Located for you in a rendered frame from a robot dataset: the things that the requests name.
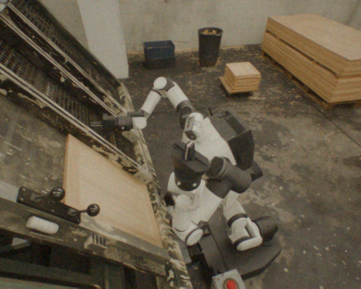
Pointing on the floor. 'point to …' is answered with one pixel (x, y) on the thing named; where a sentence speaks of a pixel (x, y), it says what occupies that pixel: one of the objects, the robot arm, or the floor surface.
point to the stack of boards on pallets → (322, 58)
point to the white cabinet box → (105, 34)
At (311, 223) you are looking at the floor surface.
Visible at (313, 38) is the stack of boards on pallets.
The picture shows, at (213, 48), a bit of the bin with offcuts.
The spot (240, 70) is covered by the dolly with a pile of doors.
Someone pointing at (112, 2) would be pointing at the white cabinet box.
